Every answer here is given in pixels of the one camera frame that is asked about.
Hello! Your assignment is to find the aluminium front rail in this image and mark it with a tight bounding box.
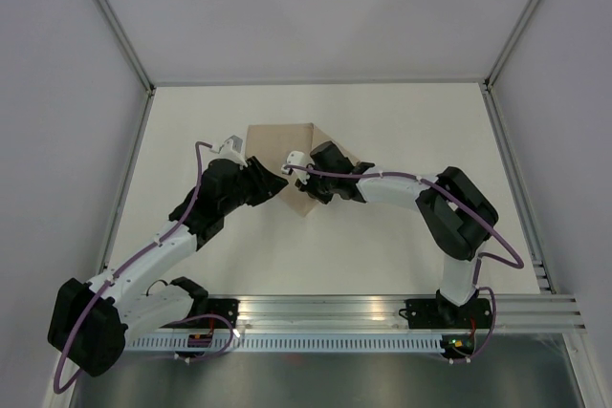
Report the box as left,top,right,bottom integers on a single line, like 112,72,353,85
231,294,586,333

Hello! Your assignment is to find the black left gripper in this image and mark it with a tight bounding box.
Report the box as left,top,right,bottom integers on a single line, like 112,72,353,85
220,156,288,215

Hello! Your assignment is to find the left aluminium frame post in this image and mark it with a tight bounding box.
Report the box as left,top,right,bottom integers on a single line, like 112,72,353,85
93,0,155,96

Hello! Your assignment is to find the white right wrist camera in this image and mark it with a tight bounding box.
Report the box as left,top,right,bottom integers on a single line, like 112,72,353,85
281,150,311,175

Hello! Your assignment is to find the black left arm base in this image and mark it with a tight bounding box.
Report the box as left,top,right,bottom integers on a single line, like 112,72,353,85
157,296,240,329

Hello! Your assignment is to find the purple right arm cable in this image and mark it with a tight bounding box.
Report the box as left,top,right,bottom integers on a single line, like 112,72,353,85
286,163,525,365

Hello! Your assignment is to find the right aluminium frame post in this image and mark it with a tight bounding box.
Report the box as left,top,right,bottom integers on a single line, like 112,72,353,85
482,0,543,92

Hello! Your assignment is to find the aluminium frame post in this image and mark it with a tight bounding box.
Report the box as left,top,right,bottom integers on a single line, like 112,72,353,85
93,0,155,96
482,0,543,92

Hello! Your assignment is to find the white slotted cable duct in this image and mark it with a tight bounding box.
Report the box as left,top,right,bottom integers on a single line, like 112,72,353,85
126,332,443,354

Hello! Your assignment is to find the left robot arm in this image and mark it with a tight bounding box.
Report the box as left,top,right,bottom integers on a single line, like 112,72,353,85
47,157,288,376

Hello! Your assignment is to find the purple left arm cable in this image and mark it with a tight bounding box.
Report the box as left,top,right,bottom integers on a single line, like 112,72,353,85
52,140,240,395

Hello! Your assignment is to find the beige cloth napkin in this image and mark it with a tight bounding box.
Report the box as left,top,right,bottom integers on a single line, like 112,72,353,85
245,123,359,217

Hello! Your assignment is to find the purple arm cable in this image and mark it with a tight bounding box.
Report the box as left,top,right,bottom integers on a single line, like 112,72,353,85
52,140,240,395
286,163,525,365

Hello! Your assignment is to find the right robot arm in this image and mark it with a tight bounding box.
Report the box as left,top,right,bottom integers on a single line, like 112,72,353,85
282,141,498,327

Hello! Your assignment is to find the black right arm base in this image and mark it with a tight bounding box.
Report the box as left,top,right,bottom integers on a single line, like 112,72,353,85
398,297,493,330

